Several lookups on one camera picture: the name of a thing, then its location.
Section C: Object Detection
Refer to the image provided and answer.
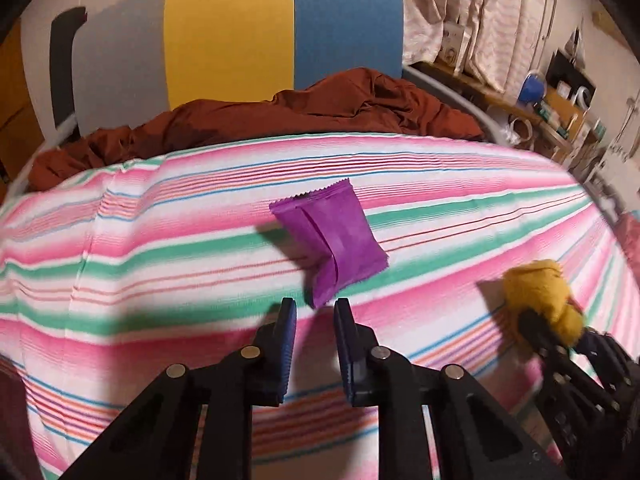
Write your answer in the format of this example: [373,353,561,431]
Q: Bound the blue mug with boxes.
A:
[517,72,548,106]

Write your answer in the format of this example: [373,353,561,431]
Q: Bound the beige patterned curtain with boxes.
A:
[380,0,561,96]

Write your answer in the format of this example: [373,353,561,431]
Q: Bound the yellow plush toy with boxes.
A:
[502,259,586,356]

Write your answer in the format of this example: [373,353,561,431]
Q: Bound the rust brown cloth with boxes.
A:
[27,66,486,193]

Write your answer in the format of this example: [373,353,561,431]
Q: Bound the black rolled mat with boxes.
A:
[49,6,88,141]

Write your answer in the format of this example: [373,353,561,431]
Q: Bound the grey yellow blue chair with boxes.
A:
[10,0,506,196]

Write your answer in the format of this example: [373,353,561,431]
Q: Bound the white printed box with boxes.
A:
[442,22,473,73]

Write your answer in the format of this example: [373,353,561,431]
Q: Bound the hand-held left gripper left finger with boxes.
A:
[60,297,298,480]

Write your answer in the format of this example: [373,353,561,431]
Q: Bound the wooden cabinet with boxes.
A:
[0,20,43,186]

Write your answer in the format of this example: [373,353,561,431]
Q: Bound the pink cloth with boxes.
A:
[615,212,640,266]

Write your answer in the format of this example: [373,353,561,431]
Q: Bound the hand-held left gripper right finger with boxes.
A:
[334,297,571,480]

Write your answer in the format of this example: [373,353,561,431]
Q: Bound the purple snack packet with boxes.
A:
[269,179,390,309]

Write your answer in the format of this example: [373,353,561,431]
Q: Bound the wooden shelf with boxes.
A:
[415,60,606,166]

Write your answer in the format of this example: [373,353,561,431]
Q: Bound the striped tablecloth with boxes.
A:
[0,132,640,480]

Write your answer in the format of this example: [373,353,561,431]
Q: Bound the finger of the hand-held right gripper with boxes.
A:
[575,327,618,361]
[517,310,571,361]

